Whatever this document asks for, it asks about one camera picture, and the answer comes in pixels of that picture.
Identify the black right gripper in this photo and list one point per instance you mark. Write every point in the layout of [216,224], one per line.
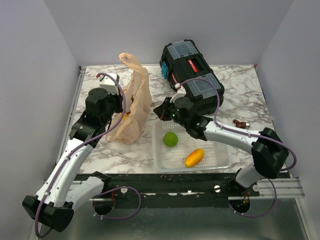
[161,110]

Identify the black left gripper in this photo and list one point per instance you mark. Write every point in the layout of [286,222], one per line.
[119,99]

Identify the translucent orange plastic bag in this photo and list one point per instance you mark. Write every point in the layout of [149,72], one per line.
[138,103]

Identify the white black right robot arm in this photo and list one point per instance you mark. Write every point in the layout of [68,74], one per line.
[267,150]

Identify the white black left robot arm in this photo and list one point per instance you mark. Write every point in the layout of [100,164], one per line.
[50,206]

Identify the green fake lime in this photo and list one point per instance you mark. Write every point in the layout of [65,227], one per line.
[170,139]

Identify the orange yellow fake mango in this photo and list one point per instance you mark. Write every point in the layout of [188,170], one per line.
[194,158]

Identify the black plastic toolbox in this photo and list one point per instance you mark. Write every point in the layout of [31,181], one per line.
[181,61]

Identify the white plastic basket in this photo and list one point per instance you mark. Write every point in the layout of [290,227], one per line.
[172,159]

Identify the brown metal fitting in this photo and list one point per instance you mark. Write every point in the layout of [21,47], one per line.
[241,124]

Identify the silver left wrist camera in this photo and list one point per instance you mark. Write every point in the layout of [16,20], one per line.
[108,84]

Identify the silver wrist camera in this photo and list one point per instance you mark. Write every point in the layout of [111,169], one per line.
[108,84]
[180,92]

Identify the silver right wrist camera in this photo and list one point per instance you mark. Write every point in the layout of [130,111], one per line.
[180,92]

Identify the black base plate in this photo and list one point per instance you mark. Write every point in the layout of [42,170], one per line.
[195,190]

